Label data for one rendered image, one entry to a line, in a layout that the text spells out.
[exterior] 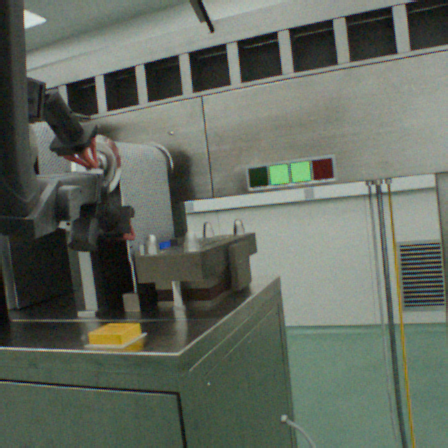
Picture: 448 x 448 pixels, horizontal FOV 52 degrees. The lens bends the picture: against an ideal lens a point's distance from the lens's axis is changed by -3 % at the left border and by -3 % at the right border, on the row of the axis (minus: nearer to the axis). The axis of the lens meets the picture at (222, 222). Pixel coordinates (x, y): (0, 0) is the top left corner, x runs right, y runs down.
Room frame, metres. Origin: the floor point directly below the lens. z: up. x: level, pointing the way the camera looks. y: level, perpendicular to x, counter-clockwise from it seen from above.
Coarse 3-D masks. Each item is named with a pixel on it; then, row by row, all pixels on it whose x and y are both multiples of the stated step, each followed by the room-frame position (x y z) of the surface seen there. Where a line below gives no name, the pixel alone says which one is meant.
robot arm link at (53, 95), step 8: (48, 96) 0.93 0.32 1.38; (56, 96) 0.93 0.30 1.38; (48, 104) 0.92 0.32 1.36; (56, 104) 0.93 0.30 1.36; (64, 104) 0.95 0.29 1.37; (48, 112) 0.93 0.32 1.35; (56, 112) 0.94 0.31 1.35; (64, 112) 0.95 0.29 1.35; (48, 120) 0.95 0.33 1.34; (56, 120) 0.95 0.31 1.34
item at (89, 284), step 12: (84, 252) 1.09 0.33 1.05; (96, 252) 1.11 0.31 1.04; (84, 264) 1.10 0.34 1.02; (96, 264) 1.11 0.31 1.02; (84, 276) 1.10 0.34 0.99; (96, 276) 1.10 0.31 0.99; (84, 288) 1.10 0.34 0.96; (96, 288) 1.09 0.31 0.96; (96, 300) 1.09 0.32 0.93; (84, 312) 1.08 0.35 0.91; (96, 312) 1.07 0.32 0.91
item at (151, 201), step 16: (128, 192) 1.12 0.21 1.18; (144, 192) 1.19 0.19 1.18; (160, 192) 1.27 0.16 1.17; (144, 208) 1.19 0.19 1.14; (160, 208) 1.26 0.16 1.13; (144, 224) 1.18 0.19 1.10; (160, 224) 1.25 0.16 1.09; (128, 240) 1.10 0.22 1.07; (144, 240) 1.17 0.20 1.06; (160, 240) 1.24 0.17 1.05
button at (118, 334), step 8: (104, 328) 0.85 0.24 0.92; (112, 328) 0.84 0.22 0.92; (120, 328) 0.84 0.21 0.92; (128, 328) 0.83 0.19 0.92; (136, 328) 0.85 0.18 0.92; (96, 336) 0.82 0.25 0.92; (104, 336) 0.82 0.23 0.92; (112, 336) 0.81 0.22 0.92; (120, 336) 0.80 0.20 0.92; (128, 336) 0.83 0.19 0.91; (104, 344) 0.82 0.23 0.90; (112, 344) 0.81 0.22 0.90; (120, 344) 0.80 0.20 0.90
